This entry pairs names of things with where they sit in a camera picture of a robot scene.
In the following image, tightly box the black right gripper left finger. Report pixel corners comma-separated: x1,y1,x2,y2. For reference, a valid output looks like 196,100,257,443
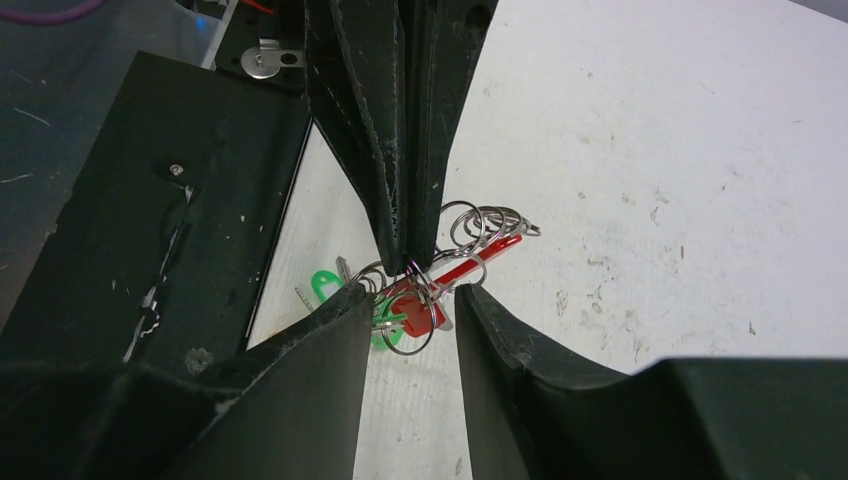
1,283,374,479

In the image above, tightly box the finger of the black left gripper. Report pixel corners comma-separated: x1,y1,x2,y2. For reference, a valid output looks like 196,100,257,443
398,0,498,269
304,1,408,275

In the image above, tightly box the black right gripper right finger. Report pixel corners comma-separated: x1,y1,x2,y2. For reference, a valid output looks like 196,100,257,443
454,285,847,479

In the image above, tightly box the key with green tag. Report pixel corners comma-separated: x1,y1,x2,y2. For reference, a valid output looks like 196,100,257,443
370,313,407,350
294,256,352,312

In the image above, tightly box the key with red tag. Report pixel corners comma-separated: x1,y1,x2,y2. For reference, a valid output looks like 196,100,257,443
391,295,453,338

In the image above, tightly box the metal keyring with red grip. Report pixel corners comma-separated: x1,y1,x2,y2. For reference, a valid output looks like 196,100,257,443
352,200,541,356

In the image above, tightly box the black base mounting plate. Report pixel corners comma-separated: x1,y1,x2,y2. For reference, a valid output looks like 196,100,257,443
0,0,314,379

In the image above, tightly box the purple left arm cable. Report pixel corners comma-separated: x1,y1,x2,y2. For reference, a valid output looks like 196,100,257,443
0,0,111,28

